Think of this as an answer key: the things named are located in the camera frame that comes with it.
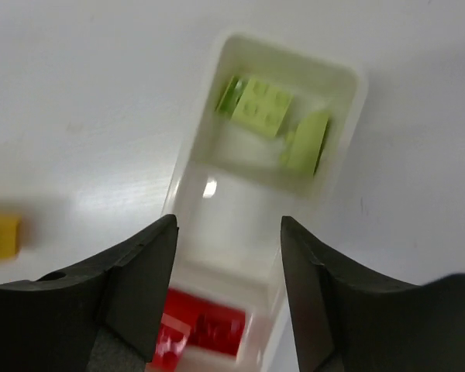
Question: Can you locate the lime green lego brick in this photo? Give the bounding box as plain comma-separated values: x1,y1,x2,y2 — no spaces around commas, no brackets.
215,75,293,139

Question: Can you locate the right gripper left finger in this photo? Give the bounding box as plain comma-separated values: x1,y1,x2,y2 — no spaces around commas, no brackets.
0,214,178,371

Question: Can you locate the red curved lego brick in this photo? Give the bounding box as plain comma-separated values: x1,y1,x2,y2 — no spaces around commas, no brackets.
164,288,246,357

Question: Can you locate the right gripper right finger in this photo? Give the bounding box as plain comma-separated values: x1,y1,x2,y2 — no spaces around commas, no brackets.
281,216,465,371

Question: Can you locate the white divided container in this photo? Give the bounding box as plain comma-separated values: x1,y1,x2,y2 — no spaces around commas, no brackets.
163,31,369,371

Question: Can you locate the red sloped lego brick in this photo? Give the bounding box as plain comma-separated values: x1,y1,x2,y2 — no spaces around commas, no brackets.
147,314,191,371

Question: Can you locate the stacked multicolour lego tower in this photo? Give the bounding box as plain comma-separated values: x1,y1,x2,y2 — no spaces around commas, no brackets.
0,212,22,263

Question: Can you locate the pale green lego brick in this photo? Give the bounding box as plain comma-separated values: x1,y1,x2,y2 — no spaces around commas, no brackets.
281,110,330,177

